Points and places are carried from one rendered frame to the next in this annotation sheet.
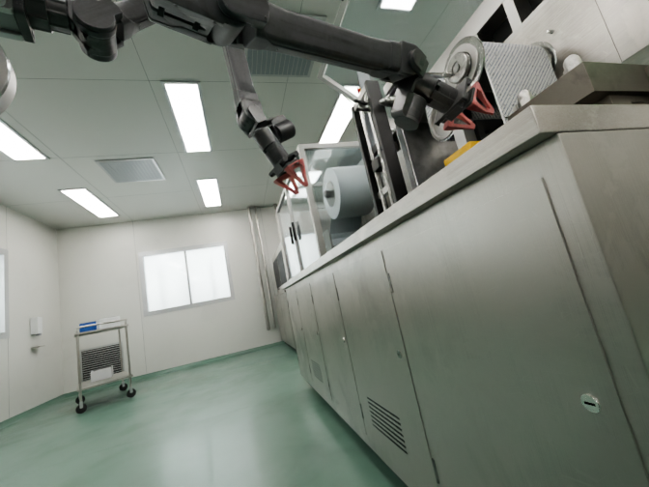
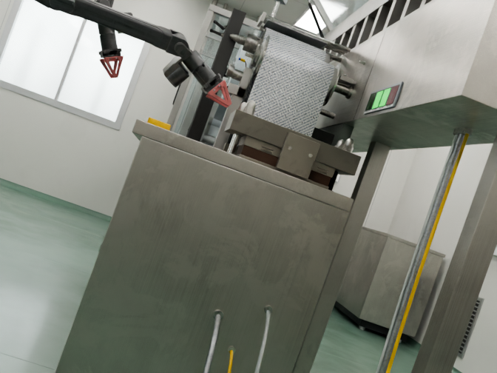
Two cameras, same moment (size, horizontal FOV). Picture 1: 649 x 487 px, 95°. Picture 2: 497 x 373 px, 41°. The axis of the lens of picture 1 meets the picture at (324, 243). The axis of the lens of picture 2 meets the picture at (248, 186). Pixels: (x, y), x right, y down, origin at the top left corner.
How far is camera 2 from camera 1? 167 cm
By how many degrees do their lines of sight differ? 13
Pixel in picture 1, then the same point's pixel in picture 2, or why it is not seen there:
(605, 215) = (137, 177)
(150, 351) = not seen: outside the picture
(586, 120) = (164, 138)
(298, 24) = (96, 12)
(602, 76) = (244, 123)
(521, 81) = (282, 92)
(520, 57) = (299, 74)
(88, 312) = not seen: outside the picture
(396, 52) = (165, 41)
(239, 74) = not seen: outside the picture
